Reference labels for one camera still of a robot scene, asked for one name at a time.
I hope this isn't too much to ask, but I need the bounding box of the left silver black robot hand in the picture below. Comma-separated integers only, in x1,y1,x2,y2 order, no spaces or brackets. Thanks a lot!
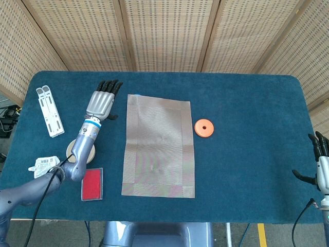
85,80,123,121

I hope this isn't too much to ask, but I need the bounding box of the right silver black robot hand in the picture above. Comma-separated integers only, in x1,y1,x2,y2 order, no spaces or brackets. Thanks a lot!
292,131,329,196

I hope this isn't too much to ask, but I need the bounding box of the light brown bowl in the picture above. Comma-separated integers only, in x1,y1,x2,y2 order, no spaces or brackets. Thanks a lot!
66,140,97,163

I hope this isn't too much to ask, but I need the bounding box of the woven beige placemat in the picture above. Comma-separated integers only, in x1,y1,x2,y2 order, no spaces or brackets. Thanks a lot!
121,94,195,199

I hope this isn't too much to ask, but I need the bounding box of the white folding stand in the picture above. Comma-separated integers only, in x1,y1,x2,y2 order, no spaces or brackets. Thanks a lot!
35,85,65,138

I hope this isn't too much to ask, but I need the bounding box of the red card in clear case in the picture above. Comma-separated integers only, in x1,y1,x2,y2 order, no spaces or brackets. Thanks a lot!
81,167,104,201

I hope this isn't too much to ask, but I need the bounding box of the crumpled white pouch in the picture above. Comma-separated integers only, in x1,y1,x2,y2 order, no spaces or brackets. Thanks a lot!
28,155,61,179

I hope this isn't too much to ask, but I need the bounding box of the yellow floor tape strip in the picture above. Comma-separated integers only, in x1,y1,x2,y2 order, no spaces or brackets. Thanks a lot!
257,223,268,247

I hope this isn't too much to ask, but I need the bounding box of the woven bamboo folding screen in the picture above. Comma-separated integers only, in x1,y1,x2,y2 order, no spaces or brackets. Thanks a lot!
0,0,329,178

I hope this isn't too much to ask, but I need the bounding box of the orange disc with hole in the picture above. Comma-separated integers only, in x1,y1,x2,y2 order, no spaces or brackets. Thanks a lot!
194,118,215,138

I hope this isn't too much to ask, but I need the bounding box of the white table leg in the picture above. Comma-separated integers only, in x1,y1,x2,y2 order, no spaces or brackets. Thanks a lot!
225,222,233,247

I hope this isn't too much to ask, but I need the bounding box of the grey robot torso base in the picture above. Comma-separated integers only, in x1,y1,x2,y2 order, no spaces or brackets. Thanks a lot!
101,221,214,247

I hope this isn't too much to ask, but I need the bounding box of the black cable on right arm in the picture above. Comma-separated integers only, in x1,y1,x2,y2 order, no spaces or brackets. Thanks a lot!
291,198,315,247

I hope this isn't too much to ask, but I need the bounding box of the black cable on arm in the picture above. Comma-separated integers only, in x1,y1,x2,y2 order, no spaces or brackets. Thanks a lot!
291,198,315,247
24,157,71,247

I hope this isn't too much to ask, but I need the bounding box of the black equipment with cables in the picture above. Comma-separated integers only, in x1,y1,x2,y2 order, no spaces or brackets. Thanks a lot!
0,104,22,138

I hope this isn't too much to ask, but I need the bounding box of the blue cable under table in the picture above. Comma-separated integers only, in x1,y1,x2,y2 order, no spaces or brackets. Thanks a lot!
240,223,251,247
84,220,92,247

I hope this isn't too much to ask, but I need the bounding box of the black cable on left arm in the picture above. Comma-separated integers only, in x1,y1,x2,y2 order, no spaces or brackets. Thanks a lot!
24,157,71,247

